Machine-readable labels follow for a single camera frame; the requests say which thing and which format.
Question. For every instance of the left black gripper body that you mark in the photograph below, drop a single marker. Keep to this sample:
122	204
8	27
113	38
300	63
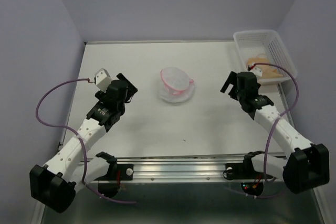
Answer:
101	94

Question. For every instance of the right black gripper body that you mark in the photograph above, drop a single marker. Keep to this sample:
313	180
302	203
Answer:
240	97

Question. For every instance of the white mesh laundry bag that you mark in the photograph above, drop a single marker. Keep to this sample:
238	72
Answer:
177	86

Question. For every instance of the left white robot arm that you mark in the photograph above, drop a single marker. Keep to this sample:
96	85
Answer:
56	183

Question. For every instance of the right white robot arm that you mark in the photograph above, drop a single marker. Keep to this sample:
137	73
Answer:
305	166

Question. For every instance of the white plastic basket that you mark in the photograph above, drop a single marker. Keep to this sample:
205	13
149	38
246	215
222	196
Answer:
250	43

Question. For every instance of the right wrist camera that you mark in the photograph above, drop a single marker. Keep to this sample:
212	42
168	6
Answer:
255	70

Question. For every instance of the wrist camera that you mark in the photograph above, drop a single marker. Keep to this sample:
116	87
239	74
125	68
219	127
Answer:
255	70
102	80

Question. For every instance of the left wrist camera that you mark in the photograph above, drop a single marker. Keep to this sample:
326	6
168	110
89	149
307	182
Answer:
102	80

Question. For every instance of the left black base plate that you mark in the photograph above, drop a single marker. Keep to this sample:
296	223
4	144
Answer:
107	167

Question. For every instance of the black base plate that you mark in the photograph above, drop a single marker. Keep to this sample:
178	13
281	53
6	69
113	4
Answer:
107	167
245	168

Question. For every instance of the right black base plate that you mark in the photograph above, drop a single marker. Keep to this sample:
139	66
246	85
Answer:
245	168

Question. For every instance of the aluminium mounting rail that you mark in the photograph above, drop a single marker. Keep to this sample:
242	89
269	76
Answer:
180	170

